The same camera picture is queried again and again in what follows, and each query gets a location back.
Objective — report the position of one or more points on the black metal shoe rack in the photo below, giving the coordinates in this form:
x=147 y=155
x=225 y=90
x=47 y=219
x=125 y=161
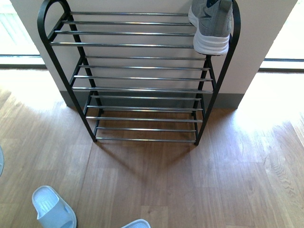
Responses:
x=137 y=76

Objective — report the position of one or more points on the grey sneaker with laces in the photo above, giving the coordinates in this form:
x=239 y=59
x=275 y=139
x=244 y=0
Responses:
x=212 y=20

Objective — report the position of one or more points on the black window frame right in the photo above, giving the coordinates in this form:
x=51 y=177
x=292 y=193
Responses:
x=282 y=65

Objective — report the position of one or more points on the light blue slide slipper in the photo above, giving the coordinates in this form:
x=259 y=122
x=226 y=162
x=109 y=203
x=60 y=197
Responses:
x=52 y=210

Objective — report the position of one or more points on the black window frame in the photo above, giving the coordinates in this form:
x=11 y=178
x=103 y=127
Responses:
x=21 y=62
x=282 y=65

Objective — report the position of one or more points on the black window frame left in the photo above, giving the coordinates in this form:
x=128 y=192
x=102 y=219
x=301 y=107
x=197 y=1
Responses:
x=21 y=62

